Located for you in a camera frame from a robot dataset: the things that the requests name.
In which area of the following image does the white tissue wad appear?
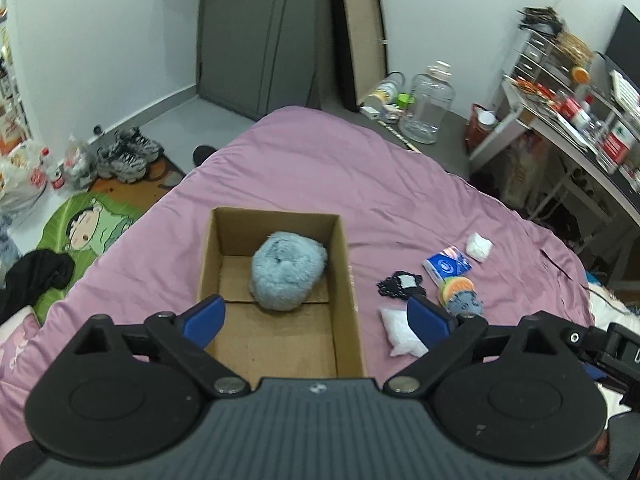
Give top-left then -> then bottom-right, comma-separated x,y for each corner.
465,232 -> 494,262

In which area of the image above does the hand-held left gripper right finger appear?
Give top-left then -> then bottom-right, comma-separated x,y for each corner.
382,295 -> 569,399

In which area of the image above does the black cloth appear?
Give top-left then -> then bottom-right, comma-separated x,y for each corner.
0,248 -> 77,327

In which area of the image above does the clear drawer organizer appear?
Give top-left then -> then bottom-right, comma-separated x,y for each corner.
512,24 -> 572,87

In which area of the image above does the beige paper bag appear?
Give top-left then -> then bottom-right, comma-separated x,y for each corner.
501,134 -> 547,207

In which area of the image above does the black framed cardboard board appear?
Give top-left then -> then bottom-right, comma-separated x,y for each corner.
327,0 -> 390,112

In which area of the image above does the grey wardrobe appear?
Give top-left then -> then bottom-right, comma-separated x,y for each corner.
196,0 -> 332,122

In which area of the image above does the orange brown floor mat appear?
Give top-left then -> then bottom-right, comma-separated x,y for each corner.
89,152 -> 187,211

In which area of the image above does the blue-grey fluffy plush toy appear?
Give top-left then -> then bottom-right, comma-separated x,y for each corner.
249,231 -> 330,314

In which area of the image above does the clear plastic bag of cans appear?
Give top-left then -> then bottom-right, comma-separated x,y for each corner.
62,134 -> 97,190

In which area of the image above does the black monitor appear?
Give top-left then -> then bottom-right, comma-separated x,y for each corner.
606,4 -> 640,78

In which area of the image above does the white desk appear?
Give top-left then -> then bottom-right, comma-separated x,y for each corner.
469,52 -> 640,281

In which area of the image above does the blue tissue packet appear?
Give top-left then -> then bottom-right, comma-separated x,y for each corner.
422,245 -> 473,286

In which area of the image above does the black slipper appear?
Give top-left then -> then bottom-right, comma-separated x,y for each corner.
192,144 -> 219,167

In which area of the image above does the pink bed sheet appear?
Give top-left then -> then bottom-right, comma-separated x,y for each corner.
0,106 -> 598,411

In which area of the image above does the clear jar with yellow contents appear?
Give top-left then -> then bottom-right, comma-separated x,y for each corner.
366,72 -> 406,109

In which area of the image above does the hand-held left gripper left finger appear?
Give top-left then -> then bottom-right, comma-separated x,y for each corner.
74,294 -> 252,401

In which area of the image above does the black beaded pouch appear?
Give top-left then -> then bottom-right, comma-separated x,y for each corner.
376,270 -> 426,302

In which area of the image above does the thin patterned stick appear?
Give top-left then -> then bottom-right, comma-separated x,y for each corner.
379,120 -> 422,154

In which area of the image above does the pink cartoon blanket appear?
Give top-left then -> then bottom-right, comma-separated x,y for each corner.
0,307 -> 53,378

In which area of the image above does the green cartoon floor mat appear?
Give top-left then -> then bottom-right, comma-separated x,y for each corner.
34,191 -> 147,313

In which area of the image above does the brown cardboard box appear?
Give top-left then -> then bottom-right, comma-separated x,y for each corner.
197,206 -> 368,391

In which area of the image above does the white cotton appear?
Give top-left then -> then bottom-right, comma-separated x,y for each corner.
378,306 -> 430,359

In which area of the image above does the large clear water jug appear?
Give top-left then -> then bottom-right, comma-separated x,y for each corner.
399,61 -> 456,145

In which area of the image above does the orange and blue plush toy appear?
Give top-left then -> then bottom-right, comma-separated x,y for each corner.
437,277 -> 485,318

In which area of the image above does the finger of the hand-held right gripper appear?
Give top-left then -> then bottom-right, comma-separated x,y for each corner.
563,326 -> 609,361

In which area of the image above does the large white plastic bag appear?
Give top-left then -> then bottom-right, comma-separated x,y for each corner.
0,139 -> 50,218

